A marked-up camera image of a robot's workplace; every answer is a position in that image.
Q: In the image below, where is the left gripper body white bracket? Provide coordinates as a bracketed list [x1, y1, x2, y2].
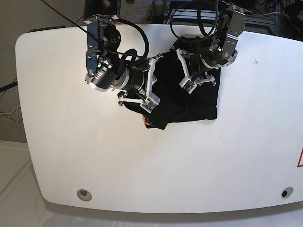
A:
[172, 47, 216, 86]

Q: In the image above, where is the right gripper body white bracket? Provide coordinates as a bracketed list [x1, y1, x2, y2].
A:
[117, 53, 163, 106]

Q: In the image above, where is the black T-shirt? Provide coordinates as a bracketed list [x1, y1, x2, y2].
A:
[124, 40, 220, 130]

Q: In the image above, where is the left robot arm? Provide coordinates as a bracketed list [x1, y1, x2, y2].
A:
[174, 0, 254, 93]

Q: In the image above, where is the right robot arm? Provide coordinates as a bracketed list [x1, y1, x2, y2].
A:
[83, 0, 162, 113]

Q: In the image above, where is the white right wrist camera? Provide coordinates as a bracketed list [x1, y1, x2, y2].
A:
[140, 94, 160, 114]

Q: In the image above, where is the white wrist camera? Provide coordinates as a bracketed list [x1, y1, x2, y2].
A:
[140, 94, 160, 114]
[179, 77, 197, 94]

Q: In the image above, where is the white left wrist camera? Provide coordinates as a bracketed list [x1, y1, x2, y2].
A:
[179, 77, 197, 94]

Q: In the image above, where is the aluminium frame rail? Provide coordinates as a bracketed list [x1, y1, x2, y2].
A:
[167, 9, 281, 35]

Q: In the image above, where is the white floor cable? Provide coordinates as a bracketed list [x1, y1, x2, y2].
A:
[0, 105, 19, 125]

